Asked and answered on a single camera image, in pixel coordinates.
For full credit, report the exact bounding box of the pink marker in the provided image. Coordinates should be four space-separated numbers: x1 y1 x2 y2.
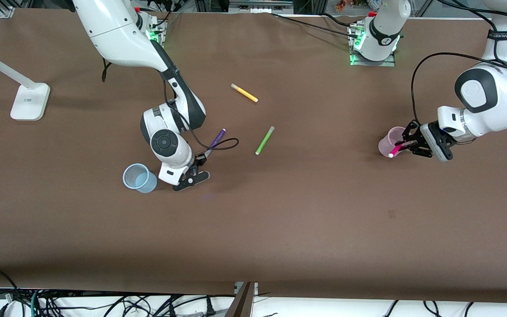
389 140 412 159

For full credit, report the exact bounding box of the purple marker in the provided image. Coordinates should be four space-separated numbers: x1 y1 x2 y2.
205 128 227 157

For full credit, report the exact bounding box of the light pink plastic cup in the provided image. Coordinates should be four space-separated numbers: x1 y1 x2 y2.
378 126 409 158

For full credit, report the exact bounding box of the light blue plastic cup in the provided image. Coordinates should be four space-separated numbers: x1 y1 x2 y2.
122 163 158 194

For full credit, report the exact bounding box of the green marker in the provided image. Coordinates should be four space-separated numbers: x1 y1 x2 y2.
255 126 276 156

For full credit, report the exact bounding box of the yellow marker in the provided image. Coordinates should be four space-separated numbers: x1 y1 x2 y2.
231 83 259 103

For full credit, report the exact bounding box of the brown table cover sheet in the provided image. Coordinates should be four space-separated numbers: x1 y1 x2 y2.
0 8 507 304

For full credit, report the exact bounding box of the grey device box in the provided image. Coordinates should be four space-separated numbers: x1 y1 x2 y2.
228 0 294 14

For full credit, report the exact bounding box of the white lamp stand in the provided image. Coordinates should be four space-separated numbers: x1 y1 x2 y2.
0 44 51 122

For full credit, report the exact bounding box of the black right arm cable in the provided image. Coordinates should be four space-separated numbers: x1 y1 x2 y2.
164 79 240 151

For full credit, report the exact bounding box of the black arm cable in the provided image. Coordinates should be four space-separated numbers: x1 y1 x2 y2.
411 0 507 126
164 79 240 151

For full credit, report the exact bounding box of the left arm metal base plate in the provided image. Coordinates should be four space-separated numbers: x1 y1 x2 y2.
349 26 397 67

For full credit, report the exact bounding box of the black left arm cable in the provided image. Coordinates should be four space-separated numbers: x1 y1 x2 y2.
411 0 507 126

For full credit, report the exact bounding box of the short black cable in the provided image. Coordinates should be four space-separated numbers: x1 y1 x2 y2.
322 12 355 28

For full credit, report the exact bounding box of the black cable with plug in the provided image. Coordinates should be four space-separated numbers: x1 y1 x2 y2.
148 295 236 317

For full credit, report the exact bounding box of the metal table frame post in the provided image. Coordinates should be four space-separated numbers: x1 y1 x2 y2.
225 282 258 317

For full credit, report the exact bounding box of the long black cable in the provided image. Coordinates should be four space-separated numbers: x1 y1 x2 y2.
271 12 362 38

